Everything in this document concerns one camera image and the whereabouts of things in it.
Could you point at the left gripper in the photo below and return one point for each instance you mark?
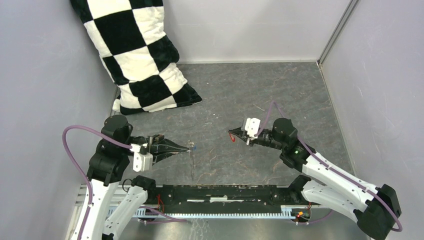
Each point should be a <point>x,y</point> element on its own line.
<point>157,144</point>

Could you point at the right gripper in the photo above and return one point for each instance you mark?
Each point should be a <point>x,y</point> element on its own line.
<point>243,136</point>

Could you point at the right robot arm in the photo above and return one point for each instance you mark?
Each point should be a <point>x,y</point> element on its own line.
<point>374,209</point>

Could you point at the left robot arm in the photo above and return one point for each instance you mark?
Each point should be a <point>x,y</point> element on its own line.
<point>105,172</point>

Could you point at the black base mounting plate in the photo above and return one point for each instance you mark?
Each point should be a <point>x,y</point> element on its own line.
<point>223,199</point>

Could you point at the black white checkered pillow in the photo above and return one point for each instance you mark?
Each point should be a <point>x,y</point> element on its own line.
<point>137,54</point>

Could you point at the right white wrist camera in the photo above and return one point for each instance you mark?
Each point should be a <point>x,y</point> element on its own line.
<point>252,126</point>

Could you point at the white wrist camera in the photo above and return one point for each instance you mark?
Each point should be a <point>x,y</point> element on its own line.
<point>142,158</point>
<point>252,126</point>

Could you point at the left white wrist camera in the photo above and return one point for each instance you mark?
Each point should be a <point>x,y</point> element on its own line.
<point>142,158</point>

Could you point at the white slotted cable duct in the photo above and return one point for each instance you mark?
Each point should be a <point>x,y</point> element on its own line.
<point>285,213</point>

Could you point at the aluminium frame rail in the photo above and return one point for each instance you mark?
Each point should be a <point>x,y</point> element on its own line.
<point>352,4</point>

